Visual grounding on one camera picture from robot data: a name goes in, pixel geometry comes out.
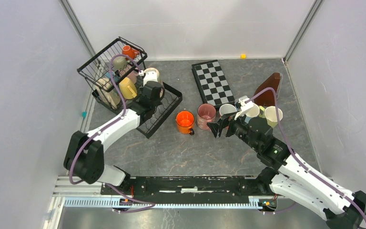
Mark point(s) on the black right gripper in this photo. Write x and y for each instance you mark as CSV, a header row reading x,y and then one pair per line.
x,y
216,127

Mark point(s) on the salmon pink mug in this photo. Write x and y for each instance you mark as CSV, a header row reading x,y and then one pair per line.
x,y
227,109

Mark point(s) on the pink floral mug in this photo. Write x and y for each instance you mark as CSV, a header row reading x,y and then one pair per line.
x,y
205,113

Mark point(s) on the light blue mug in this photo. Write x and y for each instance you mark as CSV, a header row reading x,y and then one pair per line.
x,y
252,113

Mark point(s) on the orange cup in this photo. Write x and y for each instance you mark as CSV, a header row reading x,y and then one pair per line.
x,y
185,122

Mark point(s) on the yellow mug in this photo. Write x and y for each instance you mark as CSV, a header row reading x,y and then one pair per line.
x,y
272,115

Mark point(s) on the tan tall cup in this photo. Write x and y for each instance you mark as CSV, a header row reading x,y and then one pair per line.
x,y
146,89

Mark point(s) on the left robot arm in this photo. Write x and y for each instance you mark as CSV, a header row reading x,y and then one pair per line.
x,y
85,154

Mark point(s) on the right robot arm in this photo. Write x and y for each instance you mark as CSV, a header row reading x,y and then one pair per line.
x,y
290,176

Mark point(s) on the black dish rack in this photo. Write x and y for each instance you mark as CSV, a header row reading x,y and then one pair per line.
x,y
172,98

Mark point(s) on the cream mug in rack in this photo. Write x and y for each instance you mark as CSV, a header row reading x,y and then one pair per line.
x,y
107,93

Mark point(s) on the black white chessboard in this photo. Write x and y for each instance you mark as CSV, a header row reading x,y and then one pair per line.
x,y
212,84

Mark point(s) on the brown wedge object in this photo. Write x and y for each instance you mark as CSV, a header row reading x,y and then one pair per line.
x,y
267,98

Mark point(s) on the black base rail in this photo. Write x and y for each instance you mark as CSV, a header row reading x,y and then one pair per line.
x,y
196,190

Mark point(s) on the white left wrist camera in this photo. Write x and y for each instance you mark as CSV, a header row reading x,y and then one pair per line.
x,y
149,76

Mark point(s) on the black wire basket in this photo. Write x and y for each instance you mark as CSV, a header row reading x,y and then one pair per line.
x,y
97,66

